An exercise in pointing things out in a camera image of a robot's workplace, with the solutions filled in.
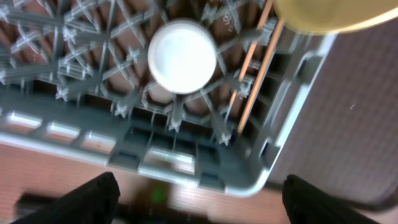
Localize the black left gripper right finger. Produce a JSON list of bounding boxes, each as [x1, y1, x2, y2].
[[282, 175, 377, 224]]

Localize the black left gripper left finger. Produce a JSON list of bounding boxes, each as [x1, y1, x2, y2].
[[12, 172, 121, 224]]

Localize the white cup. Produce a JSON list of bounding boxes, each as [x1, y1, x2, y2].
[[147, 19, 217, 95]]

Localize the yellow round plate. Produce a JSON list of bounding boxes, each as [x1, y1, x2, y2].
[[274, 0, 397, 35]]

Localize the grey plastic dishwasher rack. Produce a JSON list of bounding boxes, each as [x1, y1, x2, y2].
[[1, 0, 335, 197]]

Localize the brown serving tray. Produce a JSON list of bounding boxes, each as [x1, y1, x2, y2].
[[269, 20, 397, 212]]

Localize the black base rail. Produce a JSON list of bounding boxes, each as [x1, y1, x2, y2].
[[12, 185, 212, 224]]

